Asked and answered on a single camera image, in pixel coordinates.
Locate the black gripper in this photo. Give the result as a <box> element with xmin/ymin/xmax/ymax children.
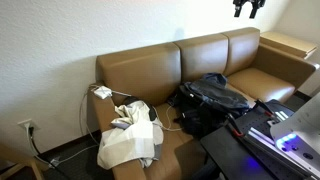
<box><xmin>232</xmin><ymin>0</ymin><xmax>267</xmax><ymax>20</ymax></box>

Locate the grey and black backpack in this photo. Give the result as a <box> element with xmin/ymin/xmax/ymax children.
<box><xmin>166</xmin><ymin>78</ymin><xmax>251</xmax><ymax>139</ymax></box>

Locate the brown leather couch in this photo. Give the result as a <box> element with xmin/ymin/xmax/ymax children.
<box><xmin>87</xmin><ymin>27</ymin><xmax>318</xmax><ymax>180</ymax></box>

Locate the light wooden side table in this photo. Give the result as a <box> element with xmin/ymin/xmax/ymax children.
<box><xmin>259</xmin><ymin>30</ymin><xmax>318</xmax><ymax>60</ymax></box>

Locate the blue denim garment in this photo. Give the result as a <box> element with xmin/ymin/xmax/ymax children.
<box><xmin>200</xmin><ymin>72</ymin><xmax>228</xmax><ymax>87</ymax></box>

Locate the red and black clamp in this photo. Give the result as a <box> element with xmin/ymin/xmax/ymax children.
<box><xmin>254</xmin><ymin>98</ymin><xmax>278</xmax><ymax>118</ymax></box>
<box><xmin>227</xmin><ymin>113</ymin><xmax>245</xmax><ymax>138</ymax></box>

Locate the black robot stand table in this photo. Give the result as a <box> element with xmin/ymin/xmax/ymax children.
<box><xmin>199</xmin><ymin>98</ymin><xmax>320</xmax><ymax>180</ymax></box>

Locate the white power adapter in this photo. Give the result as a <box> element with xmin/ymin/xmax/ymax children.
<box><xmin>92</xmin><ymin>85</ymin><xmax>113</xmax><ymax>100</ymax></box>

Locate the white and grey cloth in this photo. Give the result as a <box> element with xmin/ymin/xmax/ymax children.
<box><xmin>96</xmin><ymin>99</ymin><xmax>165</xmax><ymax>170</ymax></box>

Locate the light wooden chair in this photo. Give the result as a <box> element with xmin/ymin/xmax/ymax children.
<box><xmin>0</xmin><ymin>142</ymin><xmax>47</xmax><ymax>180</ymax></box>

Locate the thin white charging cable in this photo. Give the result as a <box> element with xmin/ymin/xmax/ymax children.
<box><xmin>109</xmin><ymin>89</ymin><xmax>184</xmax><ymax>132</ymax></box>

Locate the white power cord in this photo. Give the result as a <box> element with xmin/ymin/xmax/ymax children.
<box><xmin>49</xmin><ymin>83</ymin><xmax>102</xmax><ymax>168</ymax></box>

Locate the white wall outlet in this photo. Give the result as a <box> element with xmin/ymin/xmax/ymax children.
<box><xmin>17</xmin><ymin>118</ymin><xmax>40</xmax><ymax>132</ymax></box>

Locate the black power cable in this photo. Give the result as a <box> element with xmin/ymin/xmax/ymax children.
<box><xmin>28</xmin><ymin>126</ymin><xmax>69</xmax><ymax>180</ymax></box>

